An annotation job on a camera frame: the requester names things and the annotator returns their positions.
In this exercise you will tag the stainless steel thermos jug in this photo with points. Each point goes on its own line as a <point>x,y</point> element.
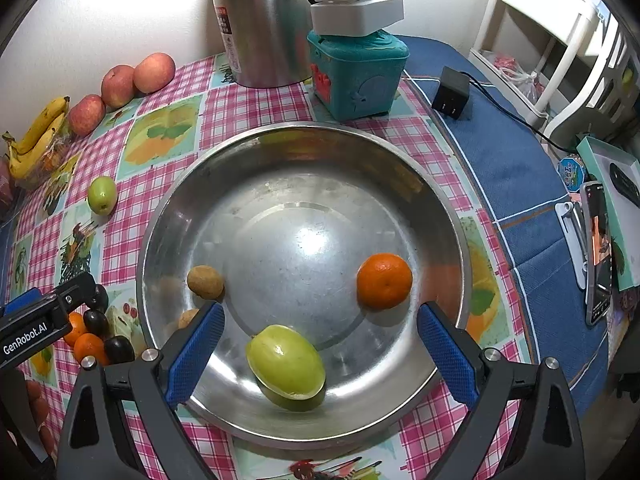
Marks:
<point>260,20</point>

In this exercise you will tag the black power adapter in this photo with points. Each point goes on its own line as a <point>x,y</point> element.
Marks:
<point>450,92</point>

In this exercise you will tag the dark plum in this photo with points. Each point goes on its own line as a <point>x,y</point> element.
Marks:
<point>119,349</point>
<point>96,322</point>
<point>102,299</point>

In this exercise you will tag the orange mandarin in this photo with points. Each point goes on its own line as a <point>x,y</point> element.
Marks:
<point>384,280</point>
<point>75,329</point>
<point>91,350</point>

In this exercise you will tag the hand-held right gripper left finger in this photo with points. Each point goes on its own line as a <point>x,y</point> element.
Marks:
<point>195,355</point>

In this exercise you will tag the elongated green jujube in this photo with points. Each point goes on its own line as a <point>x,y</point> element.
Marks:
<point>285,362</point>

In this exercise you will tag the teal toy box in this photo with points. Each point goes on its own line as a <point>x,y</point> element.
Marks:
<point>357,80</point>

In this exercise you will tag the clear plastic fruit box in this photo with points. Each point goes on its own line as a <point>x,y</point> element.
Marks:
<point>52,155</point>

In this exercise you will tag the teal cardboard box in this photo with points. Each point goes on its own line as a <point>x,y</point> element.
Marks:
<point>625,185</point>

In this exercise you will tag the blue quilted cloth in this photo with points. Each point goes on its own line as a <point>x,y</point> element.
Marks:
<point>500,160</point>

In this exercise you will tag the stainless steel basin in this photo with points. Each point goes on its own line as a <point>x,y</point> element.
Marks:
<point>300,210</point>

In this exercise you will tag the white shelf rack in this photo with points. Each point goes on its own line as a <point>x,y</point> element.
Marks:
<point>565,35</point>

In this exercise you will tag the round blue tin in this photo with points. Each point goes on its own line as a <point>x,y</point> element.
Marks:
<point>571,172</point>

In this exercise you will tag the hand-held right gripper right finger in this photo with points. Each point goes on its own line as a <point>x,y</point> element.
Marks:
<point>447,355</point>

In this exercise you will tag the red-filled plastic bag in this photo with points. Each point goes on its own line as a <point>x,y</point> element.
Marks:
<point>517,77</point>

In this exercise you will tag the brown kiwi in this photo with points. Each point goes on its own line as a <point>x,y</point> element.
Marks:
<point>205,281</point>

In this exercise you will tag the smartphone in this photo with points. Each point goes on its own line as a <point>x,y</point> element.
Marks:
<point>597,255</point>

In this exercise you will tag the red apple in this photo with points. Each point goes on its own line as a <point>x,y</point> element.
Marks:
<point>118,86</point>
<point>86,115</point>
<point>154,72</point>

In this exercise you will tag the round green jujube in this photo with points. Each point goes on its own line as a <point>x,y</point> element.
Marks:
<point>102,195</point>

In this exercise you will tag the yellow banana bunch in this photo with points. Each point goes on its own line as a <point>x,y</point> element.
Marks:
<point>35,135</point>

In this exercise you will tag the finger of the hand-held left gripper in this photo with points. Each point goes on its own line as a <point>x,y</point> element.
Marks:
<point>25,300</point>
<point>75,292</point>

